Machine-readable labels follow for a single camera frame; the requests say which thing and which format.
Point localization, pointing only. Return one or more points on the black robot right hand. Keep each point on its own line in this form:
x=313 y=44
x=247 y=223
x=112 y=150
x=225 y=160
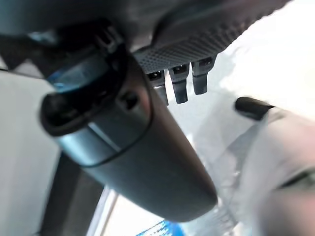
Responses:
x=147 y=159

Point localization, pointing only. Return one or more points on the blue plastic shopping basket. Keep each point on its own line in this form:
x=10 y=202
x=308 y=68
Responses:
x=167 y=229

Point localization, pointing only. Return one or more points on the black shelf board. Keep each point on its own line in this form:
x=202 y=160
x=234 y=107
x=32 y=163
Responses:
x=73 y=209

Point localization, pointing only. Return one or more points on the silver robot right leg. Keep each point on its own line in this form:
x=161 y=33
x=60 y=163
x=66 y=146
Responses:
x=283 y=147

